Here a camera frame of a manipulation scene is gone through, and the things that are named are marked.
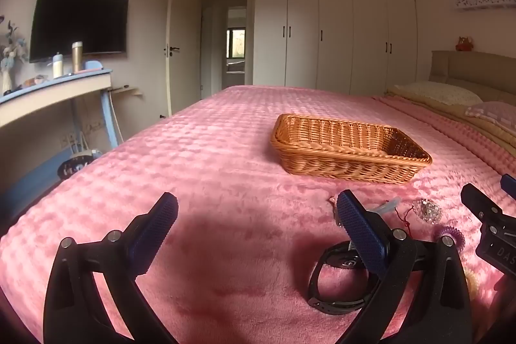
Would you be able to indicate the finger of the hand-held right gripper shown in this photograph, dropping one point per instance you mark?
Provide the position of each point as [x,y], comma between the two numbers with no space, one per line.
[508,186]
[477,201]

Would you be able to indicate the dark round floor object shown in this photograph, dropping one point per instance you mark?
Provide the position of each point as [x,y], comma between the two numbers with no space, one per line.
[74,166]

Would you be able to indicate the white wardrobe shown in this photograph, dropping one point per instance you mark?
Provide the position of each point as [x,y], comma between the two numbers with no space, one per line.
[334,25]

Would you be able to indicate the cream patterned pillow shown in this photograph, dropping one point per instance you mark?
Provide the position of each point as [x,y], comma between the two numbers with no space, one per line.
[439,92]

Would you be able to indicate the gold thermos bottle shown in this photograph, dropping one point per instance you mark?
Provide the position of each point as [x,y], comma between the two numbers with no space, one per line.
[77,58]

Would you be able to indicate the black wall television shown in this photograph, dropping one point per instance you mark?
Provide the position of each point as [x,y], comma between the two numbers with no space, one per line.
[78,21]

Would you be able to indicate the crystal-tipped metal hairpin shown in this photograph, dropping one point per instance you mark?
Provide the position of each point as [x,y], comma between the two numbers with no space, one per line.
[333,203]

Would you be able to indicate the white room door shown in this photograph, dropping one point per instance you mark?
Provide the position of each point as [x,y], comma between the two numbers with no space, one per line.
[177,45]

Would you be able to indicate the beige bed headboard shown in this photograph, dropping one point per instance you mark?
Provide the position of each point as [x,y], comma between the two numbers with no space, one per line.
[475,66]

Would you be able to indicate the white wall shelf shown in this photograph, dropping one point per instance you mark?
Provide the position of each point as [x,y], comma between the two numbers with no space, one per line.
[483,1]

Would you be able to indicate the white and blue desk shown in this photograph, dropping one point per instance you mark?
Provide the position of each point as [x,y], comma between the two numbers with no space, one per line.
[48,96]

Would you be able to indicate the metal hair clip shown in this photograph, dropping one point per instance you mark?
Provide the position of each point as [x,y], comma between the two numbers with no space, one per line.
[387,206]

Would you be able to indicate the flower vase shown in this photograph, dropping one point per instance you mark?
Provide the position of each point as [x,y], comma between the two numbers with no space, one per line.
[8,58]

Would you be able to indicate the white thermos bottle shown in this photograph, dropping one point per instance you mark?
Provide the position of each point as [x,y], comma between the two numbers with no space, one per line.
[58,66]

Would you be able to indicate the small blue desk item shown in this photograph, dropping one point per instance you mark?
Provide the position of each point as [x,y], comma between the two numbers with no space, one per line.
[92,66]

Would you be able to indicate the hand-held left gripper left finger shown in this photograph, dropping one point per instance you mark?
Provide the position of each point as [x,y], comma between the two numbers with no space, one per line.
[155,231]

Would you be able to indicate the small desk figurines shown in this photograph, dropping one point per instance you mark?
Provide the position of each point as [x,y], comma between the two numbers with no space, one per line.
[35,81]

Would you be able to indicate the pink patterned pillow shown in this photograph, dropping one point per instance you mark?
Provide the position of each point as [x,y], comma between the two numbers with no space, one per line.
[494,112]

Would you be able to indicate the red plush toy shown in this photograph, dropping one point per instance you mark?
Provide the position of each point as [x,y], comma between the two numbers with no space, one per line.
[465,44]

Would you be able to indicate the pink plush blanket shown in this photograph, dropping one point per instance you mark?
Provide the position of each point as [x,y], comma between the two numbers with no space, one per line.
[221,150]

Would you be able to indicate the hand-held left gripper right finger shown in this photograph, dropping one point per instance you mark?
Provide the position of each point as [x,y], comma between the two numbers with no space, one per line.
[363,235]

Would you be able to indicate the woven wicker basket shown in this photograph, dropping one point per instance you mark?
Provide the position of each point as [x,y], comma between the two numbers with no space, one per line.
[346,162]

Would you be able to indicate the black smartwatch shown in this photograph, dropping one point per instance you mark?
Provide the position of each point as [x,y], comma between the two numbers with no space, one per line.
[318,299]

